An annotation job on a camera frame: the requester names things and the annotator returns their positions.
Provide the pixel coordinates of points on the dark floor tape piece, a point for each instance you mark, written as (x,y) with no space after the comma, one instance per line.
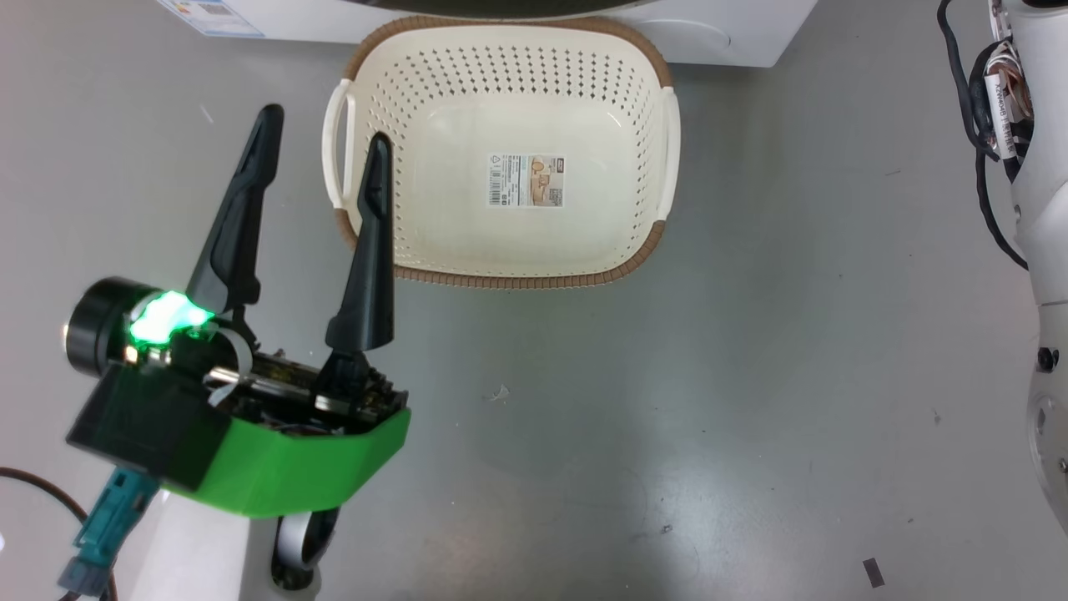
(874,573)

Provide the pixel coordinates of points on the small white floor scrap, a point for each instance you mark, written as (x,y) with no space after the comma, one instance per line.
(499,392)

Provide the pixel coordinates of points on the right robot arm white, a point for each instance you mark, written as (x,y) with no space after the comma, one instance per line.
(1043,209)

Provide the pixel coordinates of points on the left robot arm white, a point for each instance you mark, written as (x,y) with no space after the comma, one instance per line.
(196,555)

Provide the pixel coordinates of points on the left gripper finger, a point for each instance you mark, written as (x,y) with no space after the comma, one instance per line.
(371,275)
(238,225)

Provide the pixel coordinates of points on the left gripper body green black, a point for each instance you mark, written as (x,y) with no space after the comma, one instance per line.
(292,463)

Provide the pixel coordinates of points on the round white filter cover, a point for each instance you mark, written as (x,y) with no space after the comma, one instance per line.
(688,37)

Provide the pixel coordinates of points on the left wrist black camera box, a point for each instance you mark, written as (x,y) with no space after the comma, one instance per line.
(146,421)

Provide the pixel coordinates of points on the energy label sticker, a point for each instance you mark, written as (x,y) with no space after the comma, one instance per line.
(219,17)

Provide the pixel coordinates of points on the white washing machine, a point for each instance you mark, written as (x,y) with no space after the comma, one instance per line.
(734,29)

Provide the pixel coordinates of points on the basket product label sticker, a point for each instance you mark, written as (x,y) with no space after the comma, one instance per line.
(526,180)

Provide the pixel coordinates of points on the cream laundry basket brown rim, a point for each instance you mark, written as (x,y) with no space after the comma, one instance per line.
(526,242)

